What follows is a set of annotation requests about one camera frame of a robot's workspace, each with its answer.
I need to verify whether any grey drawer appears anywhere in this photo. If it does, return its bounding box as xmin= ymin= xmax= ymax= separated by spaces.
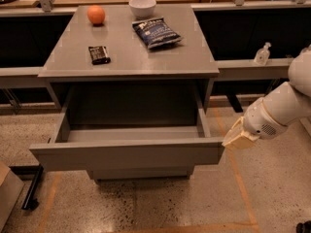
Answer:
xmin=87 ymin=166 xmax=194 ymax=181
xmin=30 ymin=92 xmax=224 ymax=179

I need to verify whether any orange fruit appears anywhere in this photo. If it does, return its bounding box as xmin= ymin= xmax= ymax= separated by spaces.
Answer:
xmin=87 ymin=5 xmax=105 ymax=25

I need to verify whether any grey bottom drawer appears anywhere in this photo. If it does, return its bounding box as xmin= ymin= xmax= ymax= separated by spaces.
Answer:
xmin=87 ymin=166 xmax=194 ymax=181

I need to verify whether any grey drawer cabinet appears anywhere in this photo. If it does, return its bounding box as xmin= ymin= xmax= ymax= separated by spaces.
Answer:
xmin=38 ymin=3 xmax=220 ymax=181

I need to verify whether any grey bench rail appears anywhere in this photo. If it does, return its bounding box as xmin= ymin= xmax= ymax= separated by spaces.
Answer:
xmin=217 ymin=58 xmax=293 ymax=82

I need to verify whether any blue chip bag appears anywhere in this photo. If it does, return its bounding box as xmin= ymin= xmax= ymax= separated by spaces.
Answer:
xmin=132 ymin=17 xmax=183 ymax=50

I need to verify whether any grey top drawer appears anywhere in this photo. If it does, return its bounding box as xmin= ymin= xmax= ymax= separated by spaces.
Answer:
xmin=30 ymin=92 xmax=224 ymax=179

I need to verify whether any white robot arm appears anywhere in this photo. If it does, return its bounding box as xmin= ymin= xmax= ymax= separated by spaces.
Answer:
xmin=223 ymin=50 xmax=311 ymax=150

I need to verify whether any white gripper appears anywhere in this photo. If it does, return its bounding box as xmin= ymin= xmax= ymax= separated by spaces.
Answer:
xmin=223 ymin=98 xmax=288 ymax=150

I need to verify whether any black snack bar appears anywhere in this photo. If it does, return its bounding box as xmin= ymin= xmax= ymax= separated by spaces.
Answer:
xmin=88 ymin=46 xmax=111 ymax=65

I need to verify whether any black metal stand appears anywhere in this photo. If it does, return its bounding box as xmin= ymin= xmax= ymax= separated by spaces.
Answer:
xmin=11 ymin=164 xmax=44 ymax=211

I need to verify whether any cardboard box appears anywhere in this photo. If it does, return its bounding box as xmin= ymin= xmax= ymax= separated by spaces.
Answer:
xmin=0 ymin=161 xmax=24 ymax=232

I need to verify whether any clear sanitizer bottle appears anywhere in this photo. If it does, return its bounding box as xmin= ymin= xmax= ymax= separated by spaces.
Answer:
xmin=254 ymin=42 xmax=271 ymax=65

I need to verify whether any white bowl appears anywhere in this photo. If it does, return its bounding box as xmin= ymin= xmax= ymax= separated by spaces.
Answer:
xmin=128 ymin=0 xmax=156 ymax=18

